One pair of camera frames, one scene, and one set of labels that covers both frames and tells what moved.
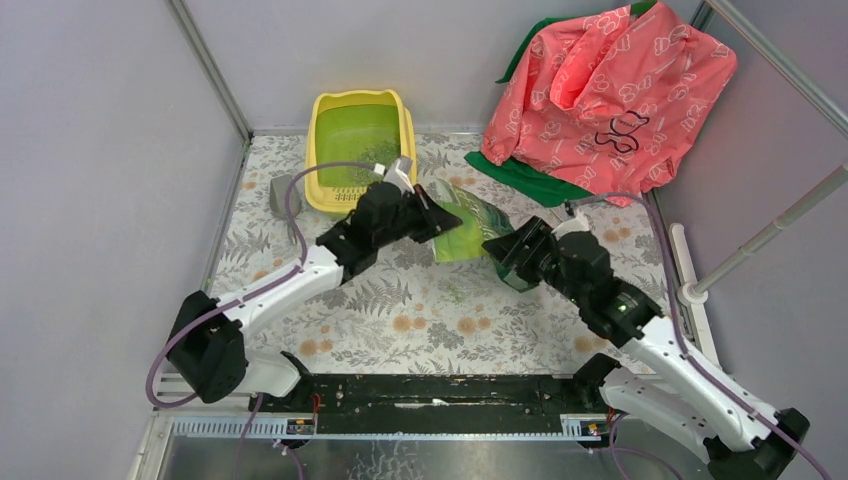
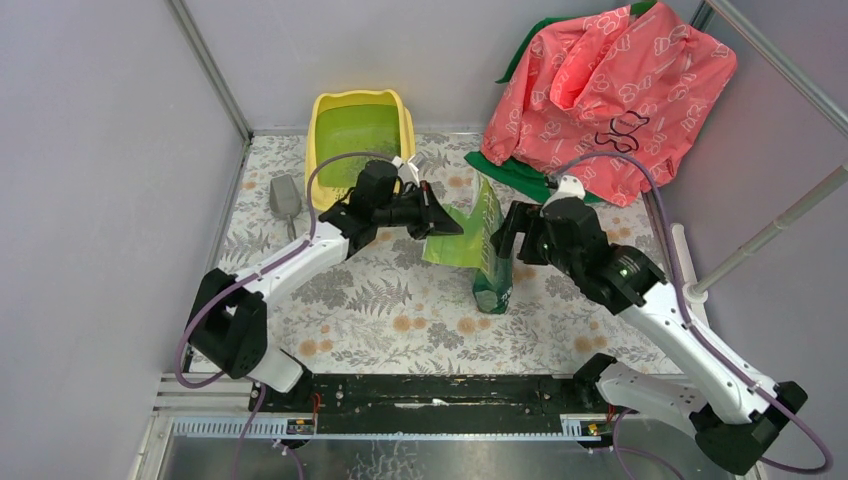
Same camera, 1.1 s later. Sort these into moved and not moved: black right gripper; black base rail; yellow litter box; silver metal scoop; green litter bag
Moved: green litter bag; black right gripper
Not moved: silver metal scoop; yellow litter box; black base rail
